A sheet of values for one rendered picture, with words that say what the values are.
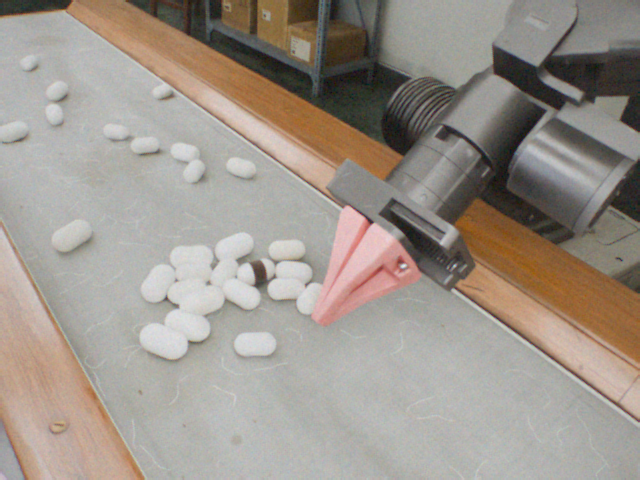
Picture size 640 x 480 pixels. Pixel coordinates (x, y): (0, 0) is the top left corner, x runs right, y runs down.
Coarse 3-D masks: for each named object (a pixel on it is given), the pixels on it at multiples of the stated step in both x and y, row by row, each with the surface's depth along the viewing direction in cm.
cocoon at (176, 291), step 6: (192, 276) 43; (198, 276) 43; (180, 282) 42; (186, 282) 42; (192, 282) 43; (198, 282) 43; (204, 282) 43; (174, 288) 42; (180, 288) 42; (186, 288) 42; (192, 288) 42; (198, 288) 43; (168, 294) 42; (174, 294) 42; (180, 294) 42; (174, 300) 42; (180, 300) 42
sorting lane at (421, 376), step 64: (0, 64) 82; (64, 64) 84; (128, 64) 86; (64, 128) 66; (128, 128) 67; (192, 128) 69; (0, 192) 53; (64, 192) 54; (128, 192) 55; (192, 192) 56; (256, 192) 57; (64, 256) 46; (128, 256) 47; (256, 256) 49; (320, 256) 50; (64, 320) 40; (128, 320) 41; (256, 320) 42; (384, 320) 43; (448, 320) 44; (128, 384) 36; (192, 384) 37; (256, 384) 37; (320, 384) 38; (384, 384) 38; (448, 384) 39; (512, 384) 39; (576, 384) 40; (128, 448) 32; (192, 448) 33; (256, 448) 33; (320, 448) 34; (384, 448) 34; (448, 448) 34; (512, 448) 35; (576, 448) 35
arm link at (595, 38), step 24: (600, 0) 32; (624, 0) 32; (504, 24) 34; (576, 24) 33; (600, 24) 32; (624, 24) 31; (576, 48) 32; (600, 48) 32; (624, 48) 31; (552, 72) 34; (576, 72) 35; (600, 72) 34; (624, 72) 33; (600, 96) 36
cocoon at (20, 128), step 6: (6, 126) 61; (12, 126) 61; (18, 126) 61; (24, 126) 62; (0, 132) 60; (6, 132) 60; (12, 132) 61; (18, 132) 61; (24, 132) 62; (0, 138) 61; (6, 138) 61; (12, 138) 61; (18, 138) 62
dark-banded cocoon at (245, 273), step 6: (264, 258) 46; (246, 264) 45; (264, 264) 45; (270, 264) 45; (240, 270) 44; (246, 270) 44; (252, 270) 44; (270, 270) 45; (240, 276) 44; (246, 276) 44; (252, 276) 44; (270, 276) 45; (246, 282) 44; (252, 282) 45
